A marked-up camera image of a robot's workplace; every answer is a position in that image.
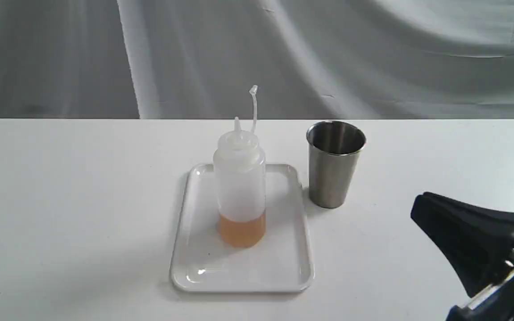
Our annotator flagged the grey backdrop cloth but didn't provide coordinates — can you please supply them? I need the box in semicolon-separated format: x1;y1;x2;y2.
0;0;514;119

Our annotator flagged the white rectangular plastic tray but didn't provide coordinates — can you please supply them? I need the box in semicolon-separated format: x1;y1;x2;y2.
170;163;315;294

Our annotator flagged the stainless steel cup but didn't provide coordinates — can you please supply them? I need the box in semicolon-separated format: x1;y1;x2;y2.
306;120;367;209

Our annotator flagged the translucent squeeze bottle amber liquid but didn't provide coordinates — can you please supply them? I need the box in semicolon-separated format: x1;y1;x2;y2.
213;85;266;248

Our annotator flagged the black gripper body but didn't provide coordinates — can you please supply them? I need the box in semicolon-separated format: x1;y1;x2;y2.
444;232;514;321

